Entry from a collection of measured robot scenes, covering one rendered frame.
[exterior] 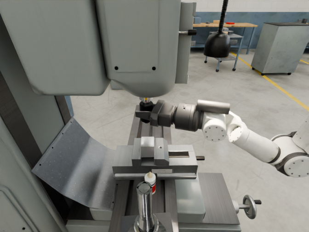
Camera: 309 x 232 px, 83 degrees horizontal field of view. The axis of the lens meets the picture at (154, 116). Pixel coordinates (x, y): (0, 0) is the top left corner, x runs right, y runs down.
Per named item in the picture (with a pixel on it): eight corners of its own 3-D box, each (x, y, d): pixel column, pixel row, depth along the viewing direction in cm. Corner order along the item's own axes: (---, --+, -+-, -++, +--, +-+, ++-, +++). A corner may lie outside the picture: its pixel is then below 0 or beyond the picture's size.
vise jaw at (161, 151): (167, 144, 80) (167, 137, 78) (168, 165, 69) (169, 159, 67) (153, 144, 80) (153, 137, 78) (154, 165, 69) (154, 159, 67)
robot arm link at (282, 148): (231, 136, 62) (277, 163, 63) (237, 155, 53) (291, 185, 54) (253, 114, 57) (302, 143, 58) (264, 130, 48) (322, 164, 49)
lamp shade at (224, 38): (233, 56, 51) (239, 32, 47) (214, 59, 48) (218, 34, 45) (217, 50, 56) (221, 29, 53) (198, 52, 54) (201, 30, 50)
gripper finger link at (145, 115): (135, 109, 59) (153, 112, 58) (136, 117, 61) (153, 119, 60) (134, 111, 58) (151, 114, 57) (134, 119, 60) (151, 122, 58)
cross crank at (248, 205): (249, 202, 101) (256, 190, 95) (259, 223, 92) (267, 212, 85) (221, 201, 102) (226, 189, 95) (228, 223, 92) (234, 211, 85)
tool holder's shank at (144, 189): (154, 233, 32) (154, 198, 25) (137, 233, 32) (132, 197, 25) (154, 215, 34) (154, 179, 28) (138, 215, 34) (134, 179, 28)
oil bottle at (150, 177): (155, 185, 70) (155, 167, 64) (155, 195, 67) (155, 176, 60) (145, 185, 70) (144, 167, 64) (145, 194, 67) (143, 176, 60)
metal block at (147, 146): (153, 147, 76) (153, 136, 73) (154, 157, 71) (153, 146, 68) (141, 147, 76) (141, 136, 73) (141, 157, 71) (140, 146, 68)
